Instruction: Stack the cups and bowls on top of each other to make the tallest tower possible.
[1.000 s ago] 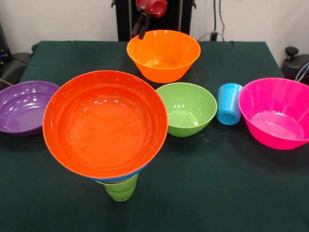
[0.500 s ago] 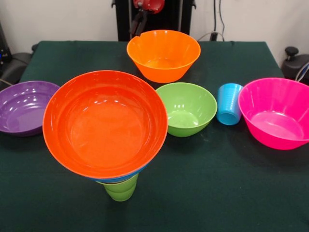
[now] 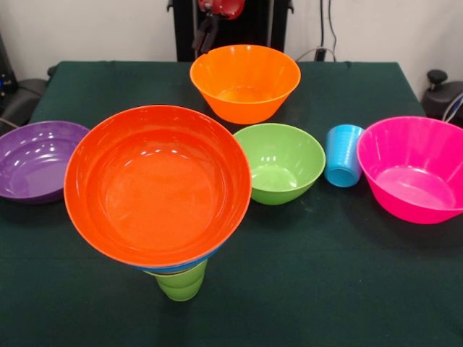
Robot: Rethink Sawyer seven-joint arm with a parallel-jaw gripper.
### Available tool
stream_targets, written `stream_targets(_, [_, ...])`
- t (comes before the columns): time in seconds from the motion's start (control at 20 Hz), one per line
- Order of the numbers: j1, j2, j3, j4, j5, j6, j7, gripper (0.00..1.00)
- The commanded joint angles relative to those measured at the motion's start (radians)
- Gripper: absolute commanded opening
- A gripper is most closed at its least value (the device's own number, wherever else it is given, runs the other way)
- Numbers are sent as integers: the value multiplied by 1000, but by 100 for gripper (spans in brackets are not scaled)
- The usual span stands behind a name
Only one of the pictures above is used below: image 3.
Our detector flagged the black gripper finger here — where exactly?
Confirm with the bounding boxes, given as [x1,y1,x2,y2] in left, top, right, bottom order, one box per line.
[200,14,221,55]
[191,16,211,51]

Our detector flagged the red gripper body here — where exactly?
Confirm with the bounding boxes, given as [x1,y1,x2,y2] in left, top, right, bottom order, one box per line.
[197,0,246,20]

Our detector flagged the large yellow-orange bowl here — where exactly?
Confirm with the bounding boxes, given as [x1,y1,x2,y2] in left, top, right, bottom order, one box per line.
[190,44,302,126]

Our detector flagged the large green bowl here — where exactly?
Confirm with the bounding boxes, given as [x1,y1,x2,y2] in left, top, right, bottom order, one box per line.
[233,123,327,206]

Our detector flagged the wide red-orange bowl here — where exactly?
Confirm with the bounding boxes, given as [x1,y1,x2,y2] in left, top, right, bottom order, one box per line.
[63,104,252,268]

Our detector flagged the blue cup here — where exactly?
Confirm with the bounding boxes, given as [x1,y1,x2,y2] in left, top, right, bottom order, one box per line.
[323,124,365,188]

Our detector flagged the wide purple bowl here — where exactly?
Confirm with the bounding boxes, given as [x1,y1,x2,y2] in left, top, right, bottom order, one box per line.
[0,120,91,205]

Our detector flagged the blue bowl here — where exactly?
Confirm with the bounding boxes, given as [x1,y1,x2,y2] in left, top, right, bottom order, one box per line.
[129,241,232,275]

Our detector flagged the large pink bowl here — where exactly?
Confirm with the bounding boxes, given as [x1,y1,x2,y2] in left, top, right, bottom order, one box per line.
[356,116,463,226]

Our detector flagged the stack of green cups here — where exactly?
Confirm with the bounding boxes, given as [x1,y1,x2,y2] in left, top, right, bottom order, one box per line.
[154,259,209,302]

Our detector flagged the black equipment box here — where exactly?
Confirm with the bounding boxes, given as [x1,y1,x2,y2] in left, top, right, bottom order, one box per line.
[0,32,19,100]

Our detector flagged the grey chair with black knob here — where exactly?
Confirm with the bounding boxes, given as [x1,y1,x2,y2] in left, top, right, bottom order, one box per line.
[421,69,463,126]

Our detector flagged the dark green tablecloth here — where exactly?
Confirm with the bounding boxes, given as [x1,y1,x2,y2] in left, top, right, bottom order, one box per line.
[0,60,463,347]

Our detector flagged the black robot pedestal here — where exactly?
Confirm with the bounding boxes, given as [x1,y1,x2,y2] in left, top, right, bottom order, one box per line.
[166,0,294,62]

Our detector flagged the white cable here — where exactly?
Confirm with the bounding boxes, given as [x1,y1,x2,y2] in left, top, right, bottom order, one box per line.
[294,46,320,62]

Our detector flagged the black wall cable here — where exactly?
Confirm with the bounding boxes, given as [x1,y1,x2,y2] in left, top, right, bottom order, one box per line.
[320,0,339,62]

